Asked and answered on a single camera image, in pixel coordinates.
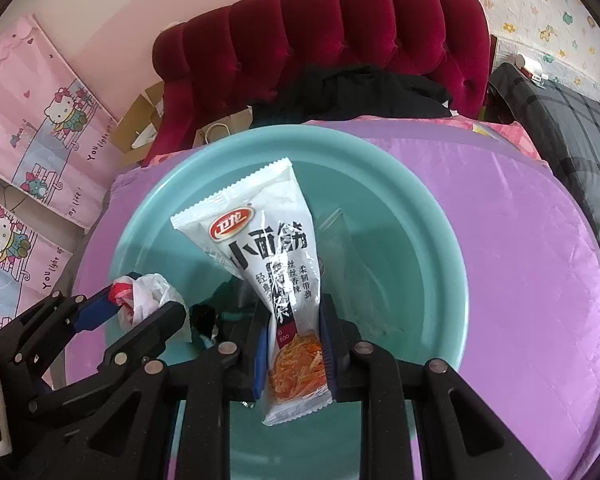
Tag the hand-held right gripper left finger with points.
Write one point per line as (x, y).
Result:
(261, 360)

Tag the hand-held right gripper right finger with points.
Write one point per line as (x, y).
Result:
(330, 355)

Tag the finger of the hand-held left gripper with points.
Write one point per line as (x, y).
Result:
(150, 335)
(95, 310)

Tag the white plastic bag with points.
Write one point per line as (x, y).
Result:
(150, 292)

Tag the clear plastic wrapper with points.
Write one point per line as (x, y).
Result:
(345, 245)

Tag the teal plastic basin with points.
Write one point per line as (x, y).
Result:
(395, 240)

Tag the white snack packet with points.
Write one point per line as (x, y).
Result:
(260, 225)

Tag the pink cartoon cat curtain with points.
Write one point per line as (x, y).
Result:
(15, 260)
(35, 120)

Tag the cardboard box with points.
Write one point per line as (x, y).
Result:
(142, 115)

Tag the purple satin tablecloth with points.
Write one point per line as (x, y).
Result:
(530, 285)

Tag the brown paper bag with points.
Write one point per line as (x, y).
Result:
(235, 122)

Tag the dark cloth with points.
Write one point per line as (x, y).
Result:
(340, 95)

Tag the pink printed sheet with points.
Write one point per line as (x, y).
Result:
(510, 137)

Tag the red tufted velvet sofa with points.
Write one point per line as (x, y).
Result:
(330, 25)

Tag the grey plaid bed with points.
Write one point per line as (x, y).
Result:
(580, 125)

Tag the small white item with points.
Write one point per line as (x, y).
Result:
(527, 67)

